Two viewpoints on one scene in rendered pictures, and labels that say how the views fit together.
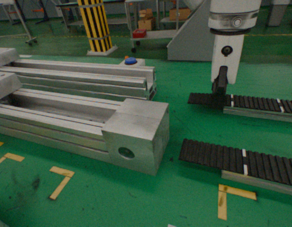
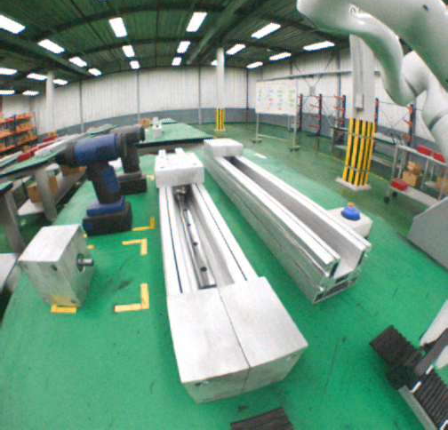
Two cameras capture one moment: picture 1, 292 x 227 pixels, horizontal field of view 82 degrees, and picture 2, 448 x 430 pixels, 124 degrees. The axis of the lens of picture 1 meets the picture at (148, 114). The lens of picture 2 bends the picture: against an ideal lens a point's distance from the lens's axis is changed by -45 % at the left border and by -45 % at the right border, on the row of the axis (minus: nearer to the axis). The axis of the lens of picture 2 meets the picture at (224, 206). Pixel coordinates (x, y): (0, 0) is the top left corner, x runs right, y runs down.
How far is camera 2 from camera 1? 18 cm
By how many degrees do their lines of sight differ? 44
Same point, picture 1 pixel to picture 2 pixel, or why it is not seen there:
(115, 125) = (185, 308)
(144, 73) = (350, 245)
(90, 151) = not seen: hidden behind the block
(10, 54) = (235, 148)
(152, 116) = (245, 347)
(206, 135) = (332, 415)
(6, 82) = (190, 172)
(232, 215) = not seen: outside the picture
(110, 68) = (309, 209)
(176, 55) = (420, 238)
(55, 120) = (168, 238)
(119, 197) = (141, 375)
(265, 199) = not seen: outside the picture
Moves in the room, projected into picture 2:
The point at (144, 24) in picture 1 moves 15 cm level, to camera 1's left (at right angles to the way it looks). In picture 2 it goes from (409, 177) to (404, 175)
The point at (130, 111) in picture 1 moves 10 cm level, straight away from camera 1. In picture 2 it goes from (235, 305) to (290, 253)
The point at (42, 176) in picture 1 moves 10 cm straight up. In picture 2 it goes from (132, 283) to (116, 232)
